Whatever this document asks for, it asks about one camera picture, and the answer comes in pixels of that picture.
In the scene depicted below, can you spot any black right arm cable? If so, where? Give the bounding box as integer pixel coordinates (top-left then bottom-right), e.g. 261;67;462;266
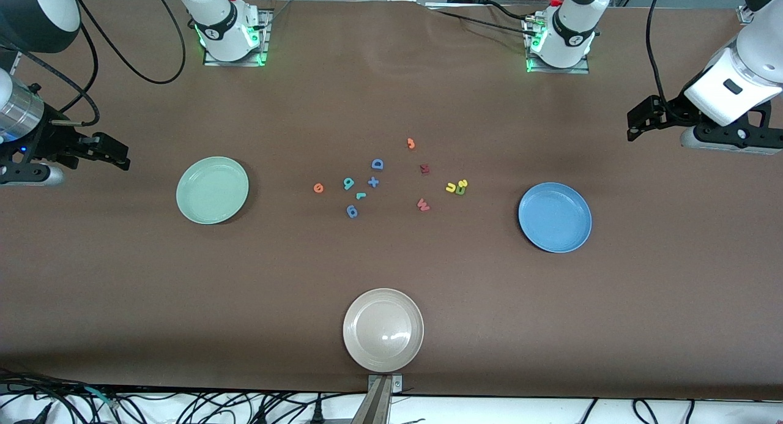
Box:
18;0;187;128

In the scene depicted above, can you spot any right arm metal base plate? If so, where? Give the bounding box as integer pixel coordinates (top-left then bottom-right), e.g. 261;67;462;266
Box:
204;8;271;67

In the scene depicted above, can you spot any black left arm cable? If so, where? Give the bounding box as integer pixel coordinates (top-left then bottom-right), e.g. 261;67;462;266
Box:
645;0;680;122

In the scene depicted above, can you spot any black looped cable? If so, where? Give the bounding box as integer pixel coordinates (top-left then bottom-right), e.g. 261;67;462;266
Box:
632;398;660;424

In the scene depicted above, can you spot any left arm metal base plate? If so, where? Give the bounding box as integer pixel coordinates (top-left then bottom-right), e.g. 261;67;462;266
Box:
525;19;591;75

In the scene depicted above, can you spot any black cable on table cover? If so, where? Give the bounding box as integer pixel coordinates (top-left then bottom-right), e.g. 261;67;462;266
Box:
437;9;534;34

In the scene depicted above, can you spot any pale green plate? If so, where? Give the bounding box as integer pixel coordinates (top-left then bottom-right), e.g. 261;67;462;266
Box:
176;156;250;225

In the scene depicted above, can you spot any metal camera post bracket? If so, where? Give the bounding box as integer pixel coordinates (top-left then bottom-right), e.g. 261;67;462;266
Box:
352;374;404;424

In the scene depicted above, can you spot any beige plate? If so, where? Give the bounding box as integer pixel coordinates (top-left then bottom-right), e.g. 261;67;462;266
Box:
343;288;425;373

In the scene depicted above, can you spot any brown table cover sheet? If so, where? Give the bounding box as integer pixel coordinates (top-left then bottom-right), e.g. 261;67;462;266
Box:
0;0;783;401

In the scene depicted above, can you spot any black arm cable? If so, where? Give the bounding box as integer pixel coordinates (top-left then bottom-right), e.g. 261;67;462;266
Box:
645;0;680;122
18;0;187;128

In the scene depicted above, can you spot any blue plate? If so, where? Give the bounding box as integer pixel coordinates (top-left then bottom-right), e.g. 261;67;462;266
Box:
518;182;593;254

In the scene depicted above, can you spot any teal cable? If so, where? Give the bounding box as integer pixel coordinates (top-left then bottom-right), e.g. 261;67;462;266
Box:
83;384;120;409

